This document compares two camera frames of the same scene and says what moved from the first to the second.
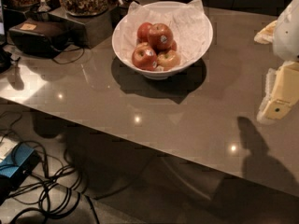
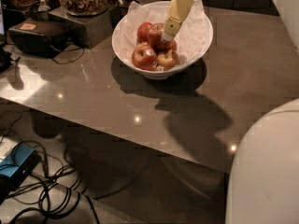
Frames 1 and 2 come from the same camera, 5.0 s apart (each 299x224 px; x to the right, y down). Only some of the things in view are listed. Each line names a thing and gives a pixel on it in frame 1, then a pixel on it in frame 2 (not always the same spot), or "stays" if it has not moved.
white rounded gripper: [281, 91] to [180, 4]
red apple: [160, 36] stays
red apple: [144, 57] stays
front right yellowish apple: [168, 60] stays
